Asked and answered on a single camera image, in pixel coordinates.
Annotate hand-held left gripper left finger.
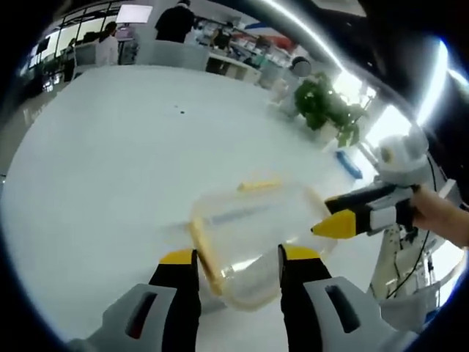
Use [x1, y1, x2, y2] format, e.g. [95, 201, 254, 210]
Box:
[67, 248, 202, 352]

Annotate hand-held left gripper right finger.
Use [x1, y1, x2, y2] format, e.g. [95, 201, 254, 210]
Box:
[278, 244, 403, 352]

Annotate clear plastic container box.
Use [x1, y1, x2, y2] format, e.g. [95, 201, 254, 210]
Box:
[193, 186, 336, 311]

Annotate clear plastic container yellow rim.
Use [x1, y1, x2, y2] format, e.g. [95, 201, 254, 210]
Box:
[189, 175, 339, 313]

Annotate person's right hand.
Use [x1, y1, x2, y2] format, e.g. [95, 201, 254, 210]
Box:
[411, 184, 469, 251]

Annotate blue wet wipes packet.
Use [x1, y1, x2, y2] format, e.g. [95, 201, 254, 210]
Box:
[334, 149, 364, 181]

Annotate green potted plant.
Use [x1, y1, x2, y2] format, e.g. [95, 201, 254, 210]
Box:
[294, 70, 370, 148]

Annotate ceiling strip light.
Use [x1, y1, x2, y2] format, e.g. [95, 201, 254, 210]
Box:
[262, 0, 372, 95]

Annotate white counter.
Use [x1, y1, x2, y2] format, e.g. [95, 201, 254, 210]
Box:
[206, 50, 264, 86]

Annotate white storage shelves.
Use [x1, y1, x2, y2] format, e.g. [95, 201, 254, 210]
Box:
[193, 16, 296, 69]

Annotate large white display screen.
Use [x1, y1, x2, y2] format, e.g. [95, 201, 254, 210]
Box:
[116, 4, 154, 26]

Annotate black cable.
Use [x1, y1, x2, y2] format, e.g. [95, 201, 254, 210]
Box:
[386, 155, 450, 300]

